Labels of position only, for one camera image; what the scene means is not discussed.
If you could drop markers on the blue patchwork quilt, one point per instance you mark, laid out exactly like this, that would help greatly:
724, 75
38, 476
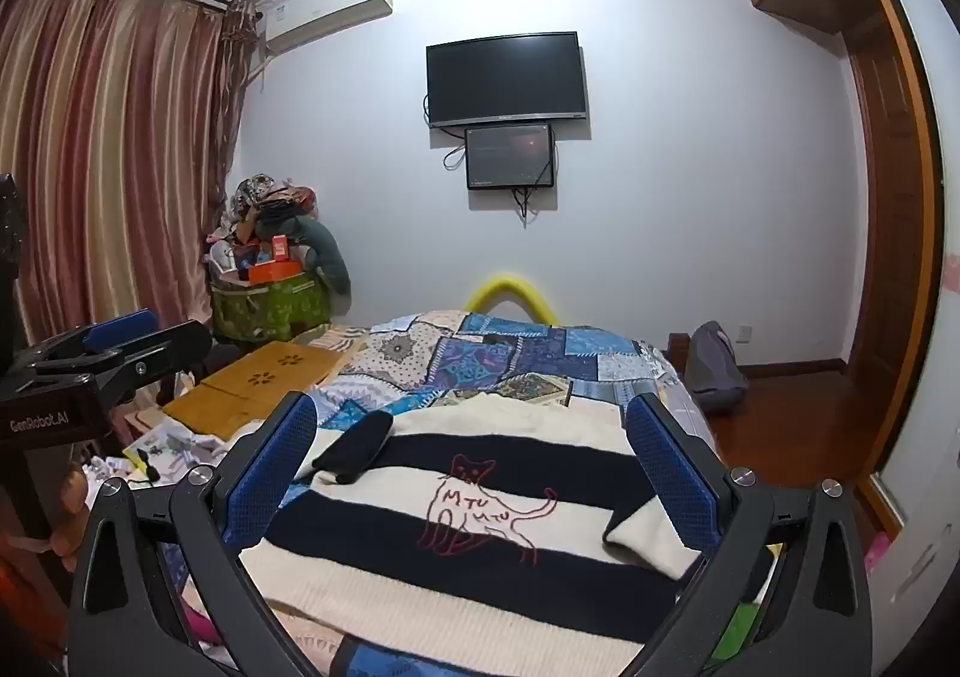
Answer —
480, 362

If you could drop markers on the small red box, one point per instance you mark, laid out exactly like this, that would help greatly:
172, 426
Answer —
280, 248

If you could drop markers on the pile of mixed clothes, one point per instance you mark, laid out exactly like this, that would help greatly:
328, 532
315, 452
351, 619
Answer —
262, 204

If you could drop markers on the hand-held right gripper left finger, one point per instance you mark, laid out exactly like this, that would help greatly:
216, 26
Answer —
274, 474

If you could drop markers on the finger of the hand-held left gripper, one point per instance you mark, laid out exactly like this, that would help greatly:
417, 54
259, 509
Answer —
112, 332
161, 351

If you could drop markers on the white and navy fuzzy sock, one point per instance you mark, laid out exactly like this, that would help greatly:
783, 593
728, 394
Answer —
450, 452

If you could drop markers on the striped pink curtain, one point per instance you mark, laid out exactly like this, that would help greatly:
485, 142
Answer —
112, 159

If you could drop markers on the person's left hand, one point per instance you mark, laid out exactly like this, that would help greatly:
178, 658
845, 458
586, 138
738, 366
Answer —
66, 504

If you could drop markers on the small black wall monitor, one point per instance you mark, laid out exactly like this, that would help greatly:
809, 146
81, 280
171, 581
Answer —
510, 155

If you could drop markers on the yellow foam tube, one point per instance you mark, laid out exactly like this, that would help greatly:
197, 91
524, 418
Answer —
510, 287

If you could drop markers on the pink cloth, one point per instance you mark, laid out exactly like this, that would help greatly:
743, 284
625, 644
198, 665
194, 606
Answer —
196, 628

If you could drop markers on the grey backpack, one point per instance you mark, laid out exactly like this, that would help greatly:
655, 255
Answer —
712, 366

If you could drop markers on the green fabric storage box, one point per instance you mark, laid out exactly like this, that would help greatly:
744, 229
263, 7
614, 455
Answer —
270, 309

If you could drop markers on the orange box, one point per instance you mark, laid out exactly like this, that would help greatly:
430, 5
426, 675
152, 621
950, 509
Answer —
274, 272

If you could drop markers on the pile of papers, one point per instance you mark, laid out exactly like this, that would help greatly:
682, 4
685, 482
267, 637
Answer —
176, 448

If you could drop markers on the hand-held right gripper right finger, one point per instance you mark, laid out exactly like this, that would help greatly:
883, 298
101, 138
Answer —
671, 474

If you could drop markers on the black wall television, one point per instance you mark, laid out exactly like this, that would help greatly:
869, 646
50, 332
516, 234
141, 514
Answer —
506, 77

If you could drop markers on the wooden door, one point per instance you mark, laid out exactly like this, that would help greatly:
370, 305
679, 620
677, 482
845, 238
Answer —
892, 234

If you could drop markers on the white air conditioner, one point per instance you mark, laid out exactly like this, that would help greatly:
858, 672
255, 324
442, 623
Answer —
330, 9

